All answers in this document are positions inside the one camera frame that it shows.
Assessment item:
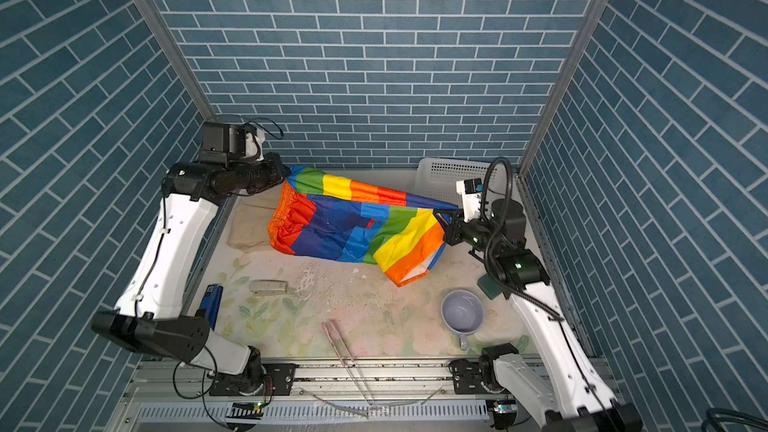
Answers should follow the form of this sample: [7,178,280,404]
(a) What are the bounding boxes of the rainbow coloured shorts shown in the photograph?
[267,166,457,287]

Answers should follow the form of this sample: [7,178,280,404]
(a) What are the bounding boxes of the aluminium front rail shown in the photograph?
[128,359,619,403]

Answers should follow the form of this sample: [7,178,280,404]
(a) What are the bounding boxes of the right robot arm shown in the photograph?
[434,178,643,431]

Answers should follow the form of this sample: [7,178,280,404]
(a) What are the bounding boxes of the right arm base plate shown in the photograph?
[448,358,511,395]

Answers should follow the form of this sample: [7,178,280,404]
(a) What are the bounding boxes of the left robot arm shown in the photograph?
[91,121,290,389]

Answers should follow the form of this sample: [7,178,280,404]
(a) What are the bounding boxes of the white cable duct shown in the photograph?
[138,399,490,425]

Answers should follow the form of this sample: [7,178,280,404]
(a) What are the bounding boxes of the beige shorts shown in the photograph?
[227,190,279,253]

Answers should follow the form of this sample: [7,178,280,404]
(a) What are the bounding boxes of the lavender mug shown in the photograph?
[441,289,485,351]

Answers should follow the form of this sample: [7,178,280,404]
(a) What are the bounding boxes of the pink chopstick pair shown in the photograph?
[322,320,375,406]

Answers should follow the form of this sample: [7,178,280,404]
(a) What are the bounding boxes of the white plastic basket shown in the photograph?
[414,158,507,208]

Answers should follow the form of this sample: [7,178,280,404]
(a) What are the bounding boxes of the clear plastic tube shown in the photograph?
[249,280,288,296]

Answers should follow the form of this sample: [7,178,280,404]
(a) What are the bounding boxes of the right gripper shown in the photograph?
[434,205,501,254]

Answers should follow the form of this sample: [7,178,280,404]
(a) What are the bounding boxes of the blue stapler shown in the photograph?
[195,284,223,330]

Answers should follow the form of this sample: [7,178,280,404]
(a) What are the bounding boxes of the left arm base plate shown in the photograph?
[209,363,297,398]

